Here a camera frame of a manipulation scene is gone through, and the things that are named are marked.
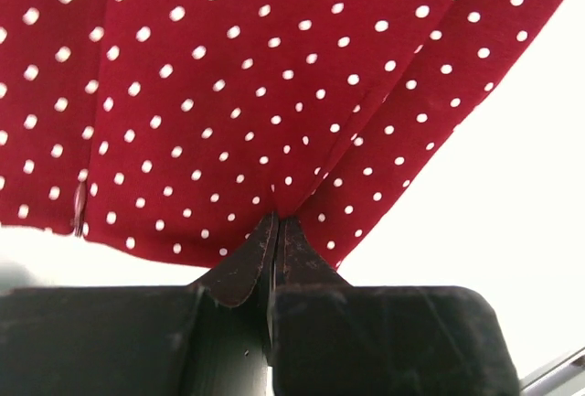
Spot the aluminium rail frame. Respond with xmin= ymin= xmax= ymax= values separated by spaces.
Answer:
xmin=520 ymin=347 xmax=584 ymax=396

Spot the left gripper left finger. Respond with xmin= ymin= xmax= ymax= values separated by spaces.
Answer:
xmin=1 ymin=213 xmax=279 ymax=395

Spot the red polka dot skirt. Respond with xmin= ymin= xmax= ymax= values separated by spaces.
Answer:
xmin=1 ymin=0 xmax=563 ymax=268

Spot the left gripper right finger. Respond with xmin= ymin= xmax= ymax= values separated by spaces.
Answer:
xmin=271 ymin=218 xmax=520 ymax=396

